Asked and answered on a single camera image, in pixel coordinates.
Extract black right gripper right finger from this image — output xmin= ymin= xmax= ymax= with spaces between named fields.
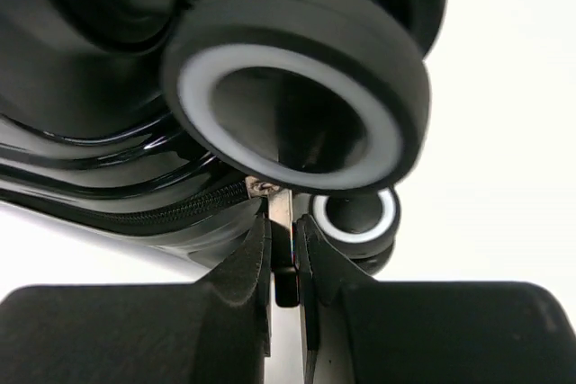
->
xmin=294 ymin=216 xmax=575 ymax=383

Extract silver suitcase zipper pull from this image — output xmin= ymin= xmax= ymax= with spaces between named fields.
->
xmin=245 ymin=176 xmax=293 ymax=231

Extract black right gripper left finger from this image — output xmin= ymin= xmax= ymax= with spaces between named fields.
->
xmin=1 ymin=216 xmax=271 ymax=383

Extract grey suitcase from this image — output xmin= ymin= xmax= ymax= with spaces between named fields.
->
xmin=1 ymin=0 xmax=446 ymax=273

